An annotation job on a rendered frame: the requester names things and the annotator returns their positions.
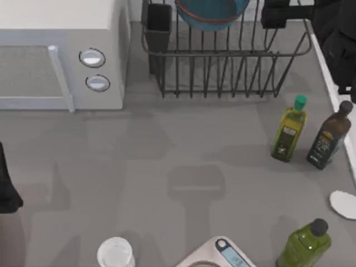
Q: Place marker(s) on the white plate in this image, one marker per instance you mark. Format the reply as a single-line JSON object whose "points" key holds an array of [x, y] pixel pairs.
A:
{"points": [[345, 204]]}

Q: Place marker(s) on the grey kitchen scale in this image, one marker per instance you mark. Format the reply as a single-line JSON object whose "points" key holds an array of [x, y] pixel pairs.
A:
{"points": [[219, 253]]}

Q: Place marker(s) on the clear glass cup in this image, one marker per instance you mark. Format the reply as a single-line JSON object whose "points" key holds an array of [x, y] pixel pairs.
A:
{"points": [[115, 253]]}

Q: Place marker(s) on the green-capped olive oil bottle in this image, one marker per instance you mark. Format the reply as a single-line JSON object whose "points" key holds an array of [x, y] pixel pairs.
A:
{"points": [[287, 133]]}

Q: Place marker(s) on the large microwave knob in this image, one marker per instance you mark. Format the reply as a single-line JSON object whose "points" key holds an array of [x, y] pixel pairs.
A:
{"points": [[92, 58]]}

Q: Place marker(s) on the microwave oven door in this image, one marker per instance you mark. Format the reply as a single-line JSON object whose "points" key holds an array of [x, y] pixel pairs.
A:
{"points": [[25, 72]]}

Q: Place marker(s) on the blue bowl with red rim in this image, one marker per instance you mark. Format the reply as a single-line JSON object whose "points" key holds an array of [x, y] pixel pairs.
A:
{"points": [[211, 16]]}

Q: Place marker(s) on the black utensil holder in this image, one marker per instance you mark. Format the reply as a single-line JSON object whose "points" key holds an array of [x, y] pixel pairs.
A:
{"points": [[158, 22]]}

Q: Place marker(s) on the pale microwave oven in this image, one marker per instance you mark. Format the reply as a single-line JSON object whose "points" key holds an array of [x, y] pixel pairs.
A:
{"points": [[114, 41]]}

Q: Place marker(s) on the dark brown-capped bottle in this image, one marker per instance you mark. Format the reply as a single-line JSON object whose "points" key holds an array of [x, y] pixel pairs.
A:
{"points": [[328, 139]]}

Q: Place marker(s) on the black machine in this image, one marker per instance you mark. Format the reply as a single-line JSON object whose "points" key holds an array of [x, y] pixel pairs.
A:
{"points": [[339, 41]]}

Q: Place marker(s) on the small microwave knob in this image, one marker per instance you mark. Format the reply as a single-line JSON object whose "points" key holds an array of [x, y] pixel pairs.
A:
{"points": [[97, 83]]}

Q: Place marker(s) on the green bottle with grey cap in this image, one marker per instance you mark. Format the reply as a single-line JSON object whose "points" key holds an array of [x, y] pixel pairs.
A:
{"points": [[306, 247]]}

